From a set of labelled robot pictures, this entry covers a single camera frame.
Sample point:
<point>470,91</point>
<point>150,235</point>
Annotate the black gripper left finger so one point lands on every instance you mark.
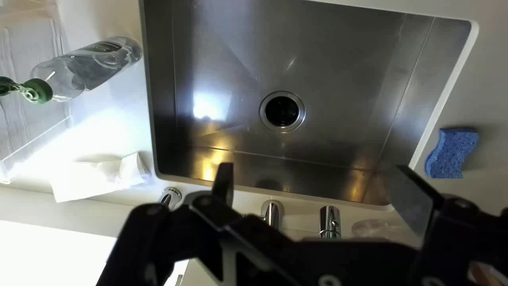
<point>159,232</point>

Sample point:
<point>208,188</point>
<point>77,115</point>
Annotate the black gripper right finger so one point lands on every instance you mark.
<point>423,207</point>

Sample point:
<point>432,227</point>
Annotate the clear green-capped dish soap bottle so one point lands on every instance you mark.
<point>85,68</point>

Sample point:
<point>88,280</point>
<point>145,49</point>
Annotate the round sink drain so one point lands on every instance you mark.
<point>281,110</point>

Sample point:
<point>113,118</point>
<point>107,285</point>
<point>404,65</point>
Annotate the stainless steel sink basin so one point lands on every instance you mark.
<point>318,68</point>

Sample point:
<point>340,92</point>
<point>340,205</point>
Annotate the blue sponge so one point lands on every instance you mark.
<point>451,153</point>

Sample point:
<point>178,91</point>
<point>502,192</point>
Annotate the crumpled white cloth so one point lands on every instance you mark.
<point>96,176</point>

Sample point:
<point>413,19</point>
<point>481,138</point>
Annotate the chrome gooseneck faucet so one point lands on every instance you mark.
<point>329,219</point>

